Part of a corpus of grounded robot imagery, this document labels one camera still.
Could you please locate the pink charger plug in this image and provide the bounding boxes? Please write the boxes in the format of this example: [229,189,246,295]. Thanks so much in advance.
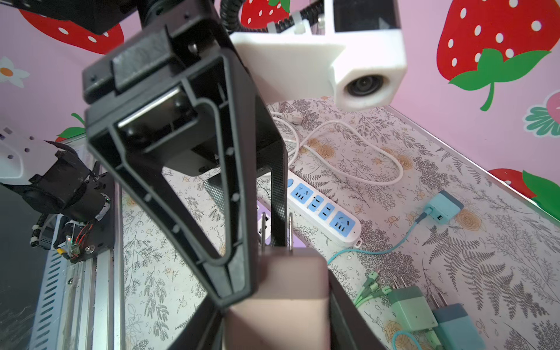
[222,223,331,349]

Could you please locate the white blue power strip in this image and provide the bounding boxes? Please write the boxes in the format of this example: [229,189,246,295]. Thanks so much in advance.
[255,168,363,248]

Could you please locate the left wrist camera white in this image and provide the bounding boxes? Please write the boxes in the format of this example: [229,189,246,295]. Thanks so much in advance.
[223,1,408,112]

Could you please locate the teal charger plug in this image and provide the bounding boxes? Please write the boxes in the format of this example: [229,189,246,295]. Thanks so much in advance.
[424,190,464,225]

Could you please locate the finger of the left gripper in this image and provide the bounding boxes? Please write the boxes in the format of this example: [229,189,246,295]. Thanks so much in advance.
[203,143,290,250]

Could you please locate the blue-grey charger plug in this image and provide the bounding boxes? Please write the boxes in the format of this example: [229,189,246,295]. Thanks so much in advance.
[431,292,486,350]

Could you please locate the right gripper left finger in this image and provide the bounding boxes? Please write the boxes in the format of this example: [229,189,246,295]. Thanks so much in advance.
[169,296,225,350]

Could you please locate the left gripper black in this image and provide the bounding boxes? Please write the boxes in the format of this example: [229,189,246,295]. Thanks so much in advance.
[83,1,287,306]

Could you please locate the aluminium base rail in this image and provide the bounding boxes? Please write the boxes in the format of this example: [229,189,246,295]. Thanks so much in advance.
[28,135,125,350]

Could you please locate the green charger plug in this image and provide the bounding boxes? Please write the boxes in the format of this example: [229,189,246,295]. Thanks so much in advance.
[387,279,438,333]

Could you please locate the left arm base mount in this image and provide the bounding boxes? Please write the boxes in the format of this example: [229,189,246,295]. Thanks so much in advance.
[30,172,117,264]

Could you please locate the white power strip cord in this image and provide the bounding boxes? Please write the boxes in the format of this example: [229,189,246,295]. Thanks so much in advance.
[268,111,404,187]

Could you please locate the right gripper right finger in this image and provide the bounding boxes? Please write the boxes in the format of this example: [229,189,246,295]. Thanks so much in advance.
[328,271,385,350]

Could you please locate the tangled charging cables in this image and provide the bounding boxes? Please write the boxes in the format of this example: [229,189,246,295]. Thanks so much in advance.
[325,209,443,350]

